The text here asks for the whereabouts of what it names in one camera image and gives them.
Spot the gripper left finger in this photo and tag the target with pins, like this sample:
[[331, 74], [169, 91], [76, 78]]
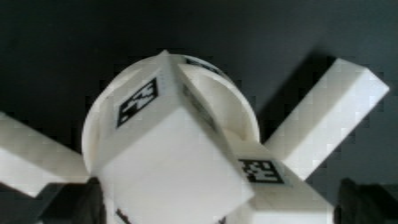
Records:
[[76, 206]]

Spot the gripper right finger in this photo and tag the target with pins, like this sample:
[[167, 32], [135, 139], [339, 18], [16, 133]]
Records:
[[366, 203]]

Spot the white stool leg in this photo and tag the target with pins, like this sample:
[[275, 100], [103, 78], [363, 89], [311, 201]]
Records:
[[286, 202], [156, 151]]

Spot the white round stool seat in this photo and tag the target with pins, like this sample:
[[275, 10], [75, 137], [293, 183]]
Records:
[[220, 94]]

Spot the white L-shaped obstacle frame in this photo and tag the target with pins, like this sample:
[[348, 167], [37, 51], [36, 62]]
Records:
[[37, 162]]

